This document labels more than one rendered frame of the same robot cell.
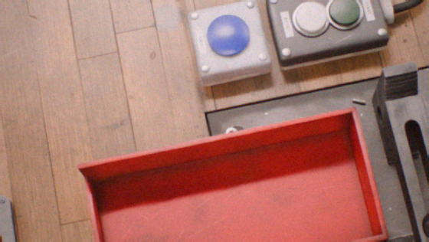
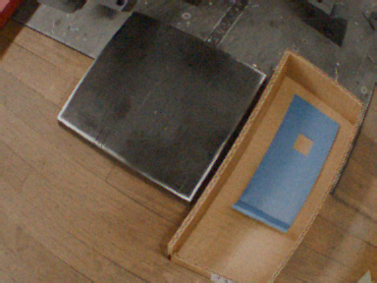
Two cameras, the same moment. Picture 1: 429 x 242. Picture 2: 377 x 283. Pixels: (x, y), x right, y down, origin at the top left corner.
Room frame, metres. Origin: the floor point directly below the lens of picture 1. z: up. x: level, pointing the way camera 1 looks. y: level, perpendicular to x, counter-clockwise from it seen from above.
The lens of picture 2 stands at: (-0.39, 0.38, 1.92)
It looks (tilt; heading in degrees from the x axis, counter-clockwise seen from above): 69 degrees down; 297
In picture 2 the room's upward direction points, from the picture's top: 6 degrees clockwise
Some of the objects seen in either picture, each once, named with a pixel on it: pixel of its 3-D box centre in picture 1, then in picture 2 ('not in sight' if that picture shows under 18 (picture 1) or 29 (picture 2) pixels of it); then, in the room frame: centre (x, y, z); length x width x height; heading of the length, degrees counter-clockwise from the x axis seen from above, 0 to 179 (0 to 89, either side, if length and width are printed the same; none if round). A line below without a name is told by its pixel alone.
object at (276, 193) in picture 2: not in sight; (294, 162); (-0.32, -0.01, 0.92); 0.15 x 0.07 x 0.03; 93
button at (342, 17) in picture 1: (344, 14); not in sight; (0.33, -0.14, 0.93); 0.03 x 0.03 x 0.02
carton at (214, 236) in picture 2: not in sight; (285, 184); (-0.32, 0.02, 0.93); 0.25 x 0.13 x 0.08; 92
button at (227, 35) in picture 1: (228, 37); not in sight; (0.33, -0.02, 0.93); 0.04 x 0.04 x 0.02
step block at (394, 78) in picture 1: (401, 115); not in sight; (0.22, -0.16, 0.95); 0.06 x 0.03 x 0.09; 2
